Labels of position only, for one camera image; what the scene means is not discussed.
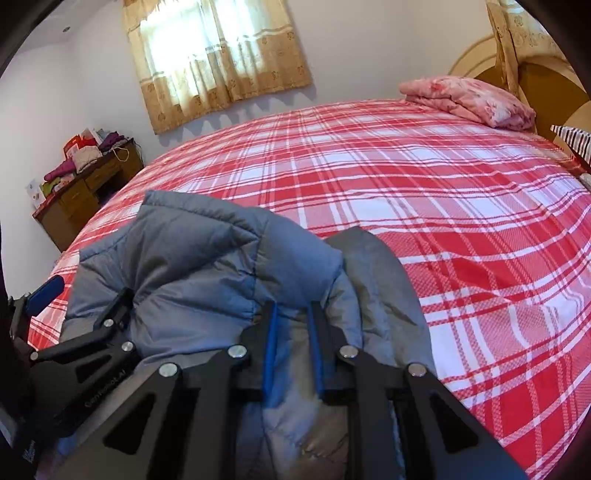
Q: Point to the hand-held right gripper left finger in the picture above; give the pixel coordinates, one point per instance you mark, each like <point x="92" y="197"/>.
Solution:
<point x="270" y="350"/>

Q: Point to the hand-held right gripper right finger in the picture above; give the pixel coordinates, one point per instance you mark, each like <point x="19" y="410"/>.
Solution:
<point x="318" y="350"/>

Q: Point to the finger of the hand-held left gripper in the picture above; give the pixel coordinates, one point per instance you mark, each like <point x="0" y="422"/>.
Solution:
<point x="113" y="323"/>
<point x="46" y="290"/>

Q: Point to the grey puffer jacket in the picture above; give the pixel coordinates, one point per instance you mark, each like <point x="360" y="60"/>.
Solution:
<point x="198" y="277"/>

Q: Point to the magenta folded clothes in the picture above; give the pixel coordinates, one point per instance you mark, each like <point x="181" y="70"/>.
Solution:
<point x="60" y="171"/>

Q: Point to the pale pink folded clothes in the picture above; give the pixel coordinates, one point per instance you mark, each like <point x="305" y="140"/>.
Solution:
<point x="87" y="159"/>

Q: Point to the purple folded clothes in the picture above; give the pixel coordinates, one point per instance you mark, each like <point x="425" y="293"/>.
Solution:
<point x="111" y="141"/>

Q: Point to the wooden desk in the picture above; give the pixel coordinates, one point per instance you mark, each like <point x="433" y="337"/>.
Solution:
<point x="78" y="203"/>

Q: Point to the green folded cloth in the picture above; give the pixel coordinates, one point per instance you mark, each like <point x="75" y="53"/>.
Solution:
<point x="51" y="188"/>

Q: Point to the red bag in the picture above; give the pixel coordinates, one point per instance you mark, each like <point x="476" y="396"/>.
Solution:
<point x="74" y="145"/>

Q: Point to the bed with red plaid sheet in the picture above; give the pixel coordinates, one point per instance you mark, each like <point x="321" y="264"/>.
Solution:
<point x="415" y="207"/>

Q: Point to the beige window curtain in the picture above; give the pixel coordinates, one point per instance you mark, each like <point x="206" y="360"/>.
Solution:
<point x="217" y="60"/>

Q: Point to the pink floral folded quilt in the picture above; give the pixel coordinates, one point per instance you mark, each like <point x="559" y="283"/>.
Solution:
<point x="471" y="99"/>

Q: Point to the patterned pillow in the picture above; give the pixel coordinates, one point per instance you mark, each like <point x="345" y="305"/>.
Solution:
<point x="587" y="181"/>

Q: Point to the striped pillow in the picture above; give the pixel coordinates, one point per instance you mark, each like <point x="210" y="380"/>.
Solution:
<point x="579" y="141"/>

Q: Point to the wooden headboard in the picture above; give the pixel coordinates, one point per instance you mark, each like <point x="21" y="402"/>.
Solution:
<point x="549" y="92"/>

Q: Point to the beige floral curtain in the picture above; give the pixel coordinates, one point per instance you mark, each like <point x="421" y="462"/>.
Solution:
<point x="517" y="41"/>

